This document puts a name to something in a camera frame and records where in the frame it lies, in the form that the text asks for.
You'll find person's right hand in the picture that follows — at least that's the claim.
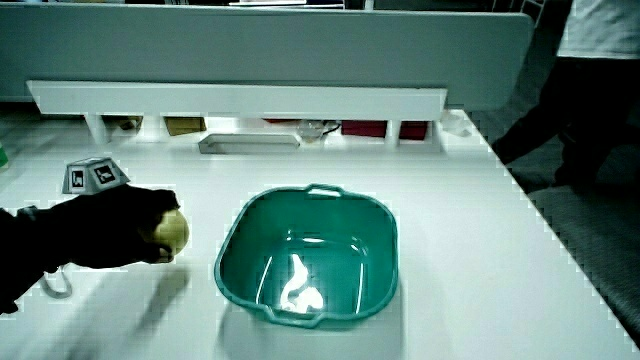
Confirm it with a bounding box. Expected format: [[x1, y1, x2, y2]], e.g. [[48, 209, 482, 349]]
[[47, 157, 181, 271]]

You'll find yellow-green pear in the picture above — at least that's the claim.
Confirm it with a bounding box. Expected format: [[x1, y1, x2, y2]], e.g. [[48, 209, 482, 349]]
[[149, 208, 191, 257]]

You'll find person's right forearm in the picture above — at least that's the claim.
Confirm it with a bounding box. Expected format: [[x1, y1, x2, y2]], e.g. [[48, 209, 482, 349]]
[[0, 204, 57, 316]]

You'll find white desk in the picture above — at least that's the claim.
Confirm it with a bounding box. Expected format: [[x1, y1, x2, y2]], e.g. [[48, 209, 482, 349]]
[[0, 107, 640, 360]]

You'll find small tan box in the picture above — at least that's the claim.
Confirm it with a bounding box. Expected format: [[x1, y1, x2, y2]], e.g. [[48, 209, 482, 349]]
[[101, 115, 144, 133]]

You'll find brown cardboard box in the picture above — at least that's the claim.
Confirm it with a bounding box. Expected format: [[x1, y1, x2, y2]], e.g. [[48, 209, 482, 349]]
[[163, 116, 208, 137]]

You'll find white rectangular tray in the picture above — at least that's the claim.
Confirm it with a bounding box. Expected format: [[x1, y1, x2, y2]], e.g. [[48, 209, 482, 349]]
[[197, 132, 302, 156]]

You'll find white desktop shelf riser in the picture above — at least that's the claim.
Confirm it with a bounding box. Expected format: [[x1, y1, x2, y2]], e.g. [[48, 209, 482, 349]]
[[26, 79, 449, 149]]

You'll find green plastic basin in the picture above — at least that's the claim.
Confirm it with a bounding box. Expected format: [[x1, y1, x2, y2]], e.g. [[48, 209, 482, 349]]
[[213, 182, 400, 330]]

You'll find clear plastic container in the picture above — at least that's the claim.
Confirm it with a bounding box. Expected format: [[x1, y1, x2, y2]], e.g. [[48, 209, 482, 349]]
[[297, 119, 327, 144]]

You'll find grey partition panel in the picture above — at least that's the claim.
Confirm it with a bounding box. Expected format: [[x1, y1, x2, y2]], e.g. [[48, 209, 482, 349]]
[[0, 3, 535, 113]]

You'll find dark red box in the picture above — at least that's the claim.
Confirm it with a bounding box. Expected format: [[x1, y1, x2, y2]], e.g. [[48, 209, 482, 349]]
[[340, 119, 429, 142]]

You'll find crumpled white plastic bag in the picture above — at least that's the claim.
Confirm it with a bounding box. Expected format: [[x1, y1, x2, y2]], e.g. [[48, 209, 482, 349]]
[[441, 110, 474, 138]]

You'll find grey glove cable loop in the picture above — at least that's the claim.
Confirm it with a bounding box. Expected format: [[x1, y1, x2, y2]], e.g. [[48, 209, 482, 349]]
[[40, 264, 74, 300]]

